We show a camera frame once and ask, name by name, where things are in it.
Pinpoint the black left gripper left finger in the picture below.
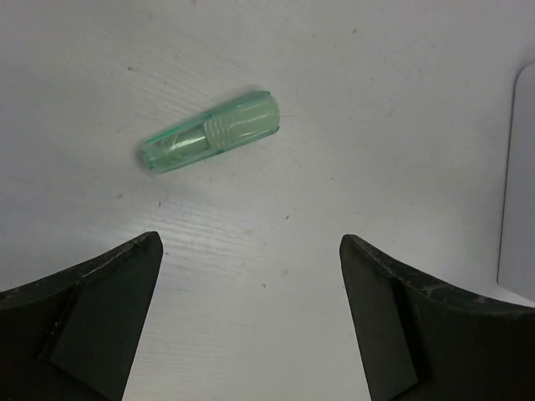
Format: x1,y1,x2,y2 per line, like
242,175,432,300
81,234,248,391
1,231,163,400

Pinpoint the white compartment tray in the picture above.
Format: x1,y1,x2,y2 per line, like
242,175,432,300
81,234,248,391
497,63,534,301

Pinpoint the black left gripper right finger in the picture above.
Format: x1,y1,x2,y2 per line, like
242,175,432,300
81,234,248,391
339,235,534,400

